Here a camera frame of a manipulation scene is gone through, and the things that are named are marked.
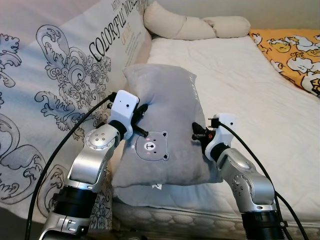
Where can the printed ornament mattress cover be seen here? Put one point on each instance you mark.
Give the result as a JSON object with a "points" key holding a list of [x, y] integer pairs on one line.
{"points": [[50, 60]]}

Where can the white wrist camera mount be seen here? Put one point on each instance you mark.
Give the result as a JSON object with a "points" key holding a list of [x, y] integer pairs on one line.
{"points": [[122, 107], [224, 131]]}

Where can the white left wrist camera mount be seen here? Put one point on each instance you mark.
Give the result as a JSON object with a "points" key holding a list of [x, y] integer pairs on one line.
{"points": [[122, 107]]}

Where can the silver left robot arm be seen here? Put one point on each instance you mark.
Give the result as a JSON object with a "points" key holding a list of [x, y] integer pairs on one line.
{"points": [[92, 165]]}

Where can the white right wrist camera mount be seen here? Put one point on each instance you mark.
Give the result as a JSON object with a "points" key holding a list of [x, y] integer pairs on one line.
{"points": [[224, 131]]}

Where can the white quilted mattress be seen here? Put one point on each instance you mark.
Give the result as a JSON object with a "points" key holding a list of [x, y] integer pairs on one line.
{"points": [[250, 100]]}

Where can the grey bear face pillow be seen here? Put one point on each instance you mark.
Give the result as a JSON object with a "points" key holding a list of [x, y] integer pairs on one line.
{"points": [[165, 100]]}

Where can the yellow cartoon print blanket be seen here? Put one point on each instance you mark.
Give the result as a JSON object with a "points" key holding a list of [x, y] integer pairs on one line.
{"points": [[290, 55]]}

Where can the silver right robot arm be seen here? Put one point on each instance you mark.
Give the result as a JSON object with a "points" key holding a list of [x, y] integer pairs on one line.
{"points": [[250, 185]]}

